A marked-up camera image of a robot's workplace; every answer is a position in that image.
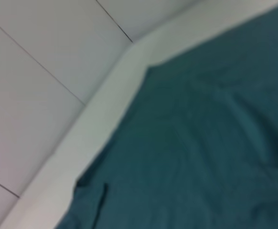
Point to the teal blue t-shirt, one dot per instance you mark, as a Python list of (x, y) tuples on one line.
[(189, 143)]

